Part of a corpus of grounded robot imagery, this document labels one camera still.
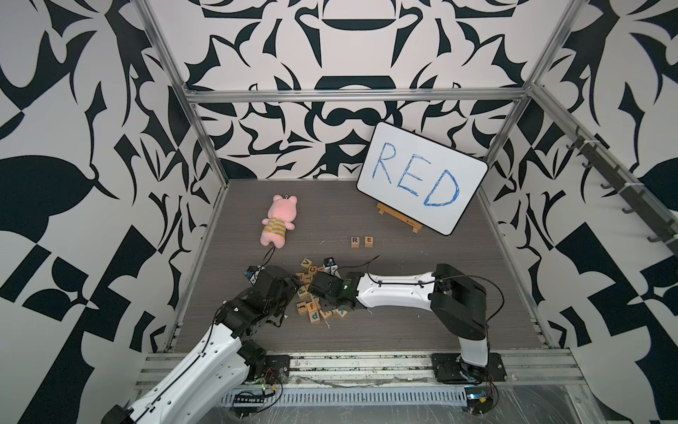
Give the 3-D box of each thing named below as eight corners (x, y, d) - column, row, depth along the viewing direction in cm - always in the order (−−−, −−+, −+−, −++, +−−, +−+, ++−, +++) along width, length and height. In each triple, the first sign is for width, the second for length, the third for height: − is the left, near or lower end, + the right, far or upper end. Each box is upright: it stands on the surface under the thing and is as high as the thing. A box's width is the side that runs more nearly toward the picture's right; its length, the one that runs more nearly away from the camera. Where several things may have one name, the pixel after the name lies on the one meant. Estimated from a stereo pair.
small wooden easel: (375, 211, 109) (376, 206, 107) (378, 207, 111) (379, 202, 108) (417, 234, 102) (419, 229, 100) (420, 229, 104) (422, 224, 101)
